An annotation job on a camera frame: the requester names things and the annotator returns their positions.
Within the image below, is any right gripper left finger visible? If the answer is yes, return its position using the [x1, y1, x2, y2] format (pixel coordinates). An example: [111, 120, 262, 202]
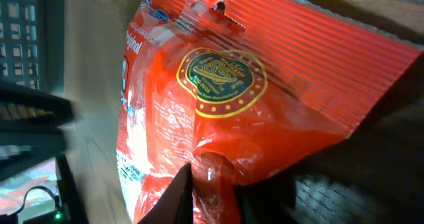
[138, 164, 193, 224]

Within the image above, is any grey plastic shopping basket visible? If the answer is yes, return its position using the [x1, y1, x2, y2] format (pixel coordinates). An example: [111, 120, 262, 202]
[1, 0, 64, 94]

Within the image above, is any red snack bag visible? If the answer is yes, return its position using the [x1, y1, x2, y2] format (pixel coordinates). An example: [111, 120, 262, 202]
[117, 0, 421, 223]

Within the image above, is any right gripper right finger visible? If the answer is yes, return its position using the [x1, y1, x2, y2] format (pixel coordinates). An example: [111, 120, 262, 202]
[233, 171, 297, 224]

